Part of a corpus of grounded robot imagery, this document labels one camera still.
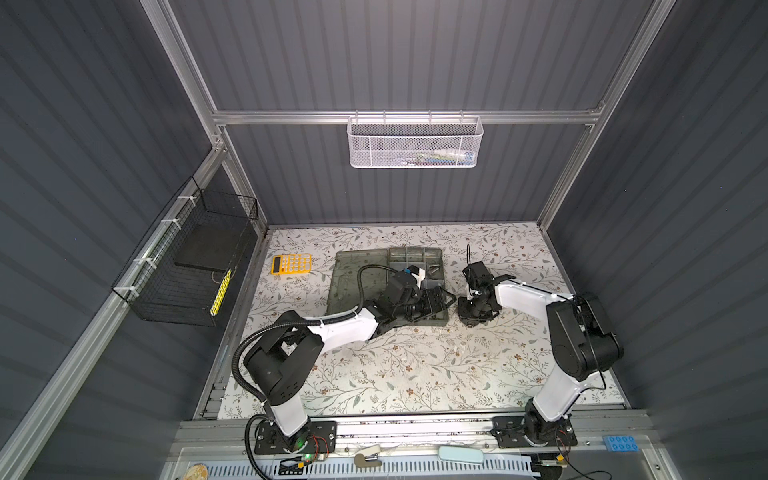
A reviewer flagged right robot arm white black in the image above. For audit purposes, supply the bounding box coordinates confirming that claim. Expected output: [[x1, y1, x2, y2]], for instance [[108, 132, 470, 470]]
[[457, 261, 624, 445]]

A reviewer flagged blue lego brick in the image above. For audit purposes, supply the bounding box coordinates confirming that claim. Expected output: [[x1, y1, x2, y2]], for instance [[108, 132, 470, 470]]
[[603, 435, 639, 453]]

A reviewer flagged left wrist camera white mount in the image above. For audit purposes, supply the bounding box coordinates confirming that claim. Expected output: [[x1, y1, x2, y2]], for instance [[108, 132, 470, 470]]
[[405, 265, 426, 289]]

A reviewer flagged beige tape dispenser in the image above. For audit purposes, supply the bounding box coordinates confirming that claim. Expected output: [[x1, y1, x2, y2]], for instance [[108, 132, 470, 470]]
[[353, 445, 382, 469]]

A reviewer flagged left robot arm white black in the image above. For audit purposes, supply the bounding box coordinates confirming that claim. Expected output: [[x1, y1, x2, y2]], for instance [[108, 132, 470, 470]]
[[231, 267, 457, 438]]

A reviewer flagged clear green compartment organizer box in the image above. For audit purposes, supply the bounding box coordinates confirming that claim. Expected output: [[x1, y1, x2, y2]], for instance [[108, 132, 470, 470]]
[[325, 246, 449, 327]]

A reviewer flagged floral patterned table mat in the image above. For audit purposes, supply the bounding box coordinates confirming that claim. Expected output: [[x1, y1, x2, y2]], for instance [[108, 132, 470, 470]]
[[244, 223, 567, 416]]

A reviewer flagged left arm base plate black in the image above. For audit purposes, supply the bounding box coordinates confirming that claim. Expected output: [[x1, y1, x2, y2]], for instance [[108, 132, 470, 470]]
[[253, 420, 338, 455]]

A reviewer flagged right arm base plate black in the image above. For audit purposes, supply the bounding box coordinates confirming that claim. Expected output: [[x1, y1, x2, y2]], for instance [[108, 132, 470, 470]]
[[490, 413, 578, 448]]

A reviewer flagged black wire mesh basket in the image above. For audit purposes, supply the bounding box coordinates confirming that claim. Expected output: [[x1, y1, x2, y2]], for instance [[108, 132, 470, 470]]
[[112, 179, 260, 327]]

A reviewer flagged light blue oval object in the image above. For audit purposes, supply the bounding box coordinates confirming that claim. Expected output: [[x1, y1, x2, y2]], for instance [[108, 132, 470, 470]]
[[438, 445, 484, 465]]

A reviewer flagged yellow calculator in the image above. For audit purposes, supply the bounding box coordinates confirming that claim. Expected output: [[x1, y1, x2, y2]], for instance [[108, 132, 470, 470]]
[[270, 253, 313, 276]]

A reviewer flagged white wire mesh basket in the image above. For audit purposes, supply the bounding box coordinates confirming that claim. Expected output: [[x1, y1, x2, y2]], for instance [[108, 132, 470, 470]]
[[346, 115, 484, 169]]

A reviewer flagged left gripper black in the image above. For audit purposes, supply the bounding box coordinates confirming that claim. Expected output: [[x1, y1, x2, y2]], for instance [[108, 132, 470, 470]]
[[393, 285, 456, 322]]

